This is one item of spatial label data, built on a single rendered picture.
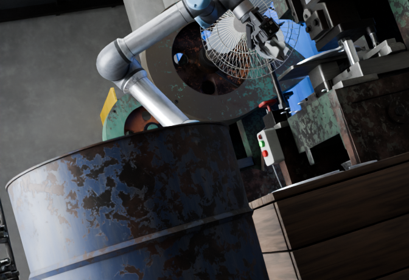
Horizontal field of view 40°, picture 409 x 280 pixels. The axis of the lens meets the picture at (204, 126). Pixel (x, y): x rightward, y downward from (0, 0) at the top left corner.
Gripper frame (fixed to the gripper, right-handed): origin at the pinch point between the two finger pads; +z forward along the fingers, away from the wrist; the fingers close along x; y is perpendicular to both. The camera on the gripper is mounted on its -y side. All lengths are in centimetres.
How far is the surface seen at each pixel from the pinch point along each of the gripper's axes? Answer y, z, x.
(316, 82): -0.1, 15.0, 5.3
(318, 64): 5.7, 10.3, 6.7
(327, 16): 7.2, -1.2, 23.0
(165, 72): -132, -40, 23
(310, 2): 0.5, -9.5, 27.2
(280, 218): 60, 27, -69
